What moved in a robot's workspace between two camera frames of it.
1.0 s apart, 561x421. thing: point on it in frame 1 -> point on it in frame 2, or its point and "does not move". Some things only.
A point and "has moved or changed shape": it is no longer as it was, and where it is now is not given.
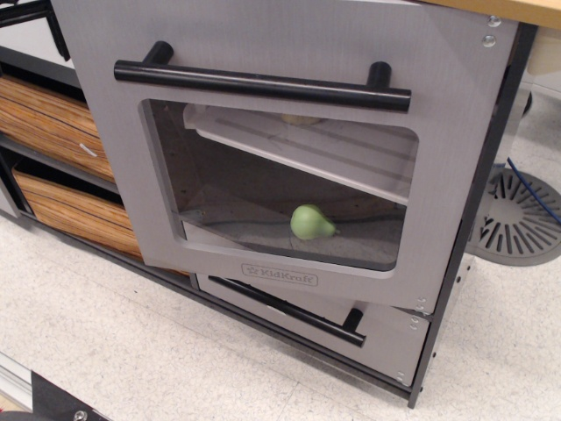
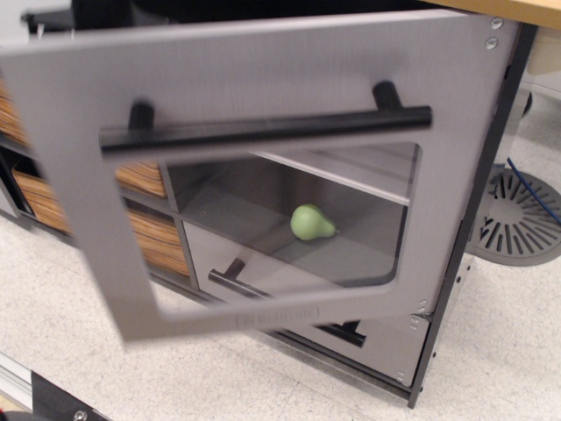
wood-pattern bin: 53,119 -> 143,178
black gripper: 19,13 -> 52,21
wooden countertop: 545,12 does not move
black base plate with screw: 53,403 does not move
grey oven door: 330,148 has moved or changed shape
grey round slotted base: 515,227 does not move
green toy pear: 308,222 does not move
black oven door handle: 373,91 -> 387,113
